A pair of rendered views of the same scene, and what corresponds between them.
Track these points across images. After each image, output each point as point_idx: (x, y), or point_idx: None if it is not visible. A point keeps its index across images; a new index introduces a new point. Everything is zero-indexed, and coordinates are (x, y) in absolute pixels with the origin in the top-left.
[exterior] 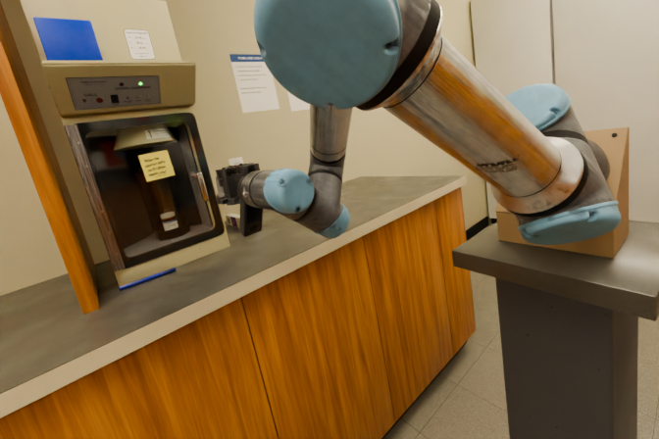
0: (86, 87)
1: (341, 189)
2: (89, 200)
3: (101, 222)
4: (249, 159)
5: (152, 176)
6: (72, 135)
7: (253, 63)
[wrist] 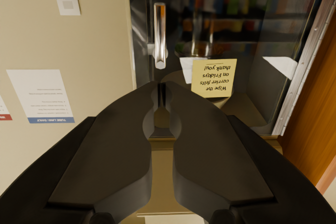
0: None
1: None
2: (318, 50)
3: (329, 9)
4: (48, 8)
5: (226, 64)
6: (282, 125)
7: (47, 116)
